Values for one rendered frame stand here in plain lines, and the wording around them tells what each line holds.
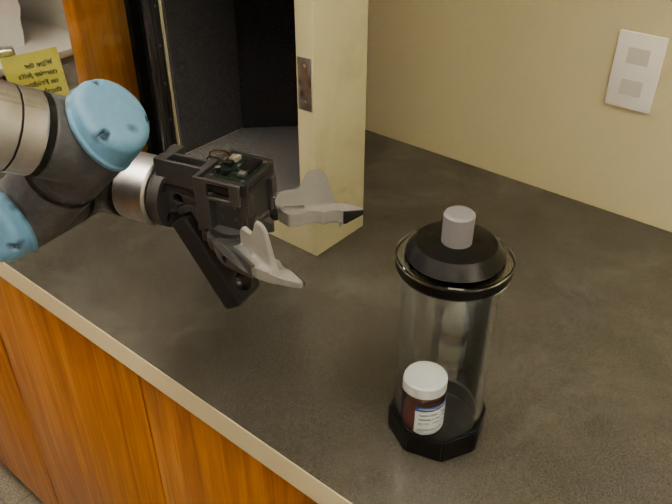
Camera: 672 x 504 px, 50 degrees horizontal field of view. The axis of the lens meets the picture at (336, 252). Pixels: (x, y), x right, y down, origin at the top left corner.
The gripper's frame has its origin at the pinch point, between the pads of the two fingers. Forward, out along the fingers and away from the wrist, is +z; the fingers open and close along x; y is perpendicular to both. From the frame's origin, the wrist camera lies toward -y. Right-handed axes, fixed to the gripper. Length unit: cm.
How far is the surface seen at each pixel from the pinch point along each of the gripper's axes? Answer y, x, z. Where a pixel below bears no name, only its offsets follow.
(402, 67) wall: -6, 69, -18
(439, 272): 3.9, -4.4, 11.8
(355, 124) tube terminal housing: -1.4, 32.0, -11.6
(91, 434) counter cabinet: -54, 5, -48
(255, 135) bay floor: -12, 42, -34
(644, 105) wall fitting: -2, 57, 25
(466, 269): 4.3, -3.6, 14.0
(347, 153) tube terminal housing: -5.3, 30.4, -12.0
